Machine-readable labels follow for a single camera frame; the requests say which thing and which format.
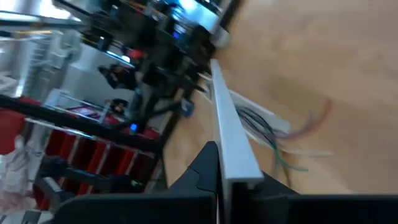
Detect teal wire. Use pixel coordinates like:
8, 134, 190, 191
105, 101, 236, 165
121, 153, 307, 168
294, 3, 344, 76
269, 139, 309, 173

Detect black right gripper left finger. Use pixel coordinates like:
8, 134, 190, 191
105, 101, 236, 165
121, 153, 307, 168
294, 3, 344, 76
169, 141, 221, 194

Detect bundle of coloured wires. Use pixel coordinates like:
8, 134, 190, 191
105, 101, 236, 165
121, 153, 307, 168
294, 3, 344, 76
279, 98, 334, 141

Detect white slotted cable duct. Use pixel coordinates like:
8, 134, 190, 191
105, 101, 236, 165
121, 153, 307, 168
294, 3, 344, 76
201, 74, 292, 151

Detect white duct cover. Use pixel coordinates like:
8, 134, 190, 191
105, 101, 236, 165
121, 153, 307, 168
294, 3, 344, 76
210, 58, 265, 224

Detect red stacked chairs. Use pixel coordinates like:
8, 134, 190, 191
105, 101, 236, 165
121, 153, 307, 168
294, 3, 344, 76
0, 96, 163, 213

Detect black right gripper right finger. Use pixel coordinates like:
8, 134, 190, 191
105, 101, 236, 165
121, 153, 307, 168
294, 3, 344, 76
248, 172, 300, 197

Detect bundle of thin wires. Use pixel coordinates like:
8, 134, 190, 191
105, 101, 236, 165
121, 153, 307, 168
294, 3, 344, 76
273, 111, 315, 141

